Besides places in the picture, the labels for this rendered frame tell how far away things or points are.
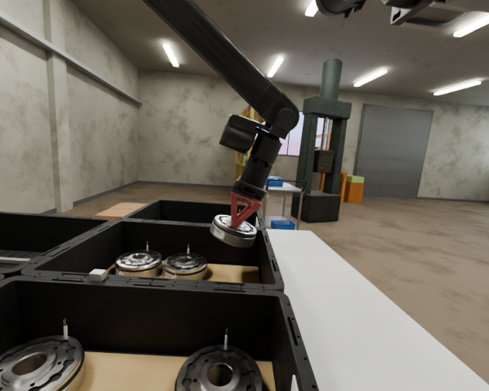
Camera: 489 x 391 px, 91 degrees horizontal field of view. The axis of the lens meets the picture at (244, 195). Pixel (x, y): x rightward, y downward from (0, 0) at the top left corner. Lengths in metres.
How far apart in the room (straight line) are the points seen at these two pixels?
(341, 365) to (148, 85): 8.20
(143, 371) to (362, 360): 0.46
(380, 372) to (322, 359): 0.12
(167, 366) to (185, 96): 7.91
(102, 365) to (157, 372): 0.08
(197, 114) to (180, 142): 1.02
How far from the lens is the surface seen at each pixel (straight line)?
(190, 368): 0.37
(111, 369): 0.43
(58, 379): 0.40
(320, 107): 4.53
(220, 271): 0.64
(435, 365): 0.77
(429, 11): 0.63
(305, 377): 0.28
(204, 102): 8.04
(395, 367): 0.71
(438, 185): 11.16
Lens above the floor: 1.12
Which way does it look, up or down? 10 degrees down
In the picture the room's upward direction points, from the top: 4 degrees clockwise
